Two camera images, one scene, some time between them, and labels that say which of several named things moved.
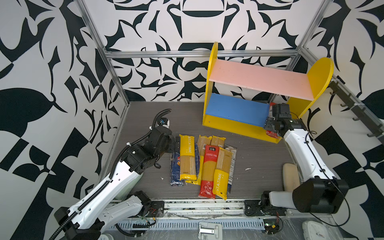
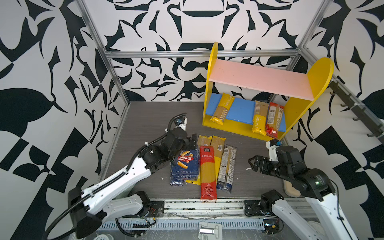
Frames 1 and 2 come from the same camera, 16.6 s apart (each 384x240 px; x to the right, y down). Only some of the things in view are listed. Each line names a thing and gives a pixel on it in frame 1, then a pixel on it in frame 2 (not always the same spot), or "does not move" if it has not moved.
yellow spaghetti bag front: x=222 y=173 -> x=260 y=118
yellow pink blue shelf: x=237 y=95 does not move
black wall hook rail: x=357 y=108 does not move
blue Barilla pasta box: x=175 y=167 does not move
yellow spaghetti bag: x=187 y=158 -> x=222 y=109
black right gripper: x=268 y=123 -> x=262 y=167
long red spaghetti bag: x=208 y=171 does not move
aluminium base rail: x=213 y=207 does not move
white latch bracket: x=210 y=231 does not move
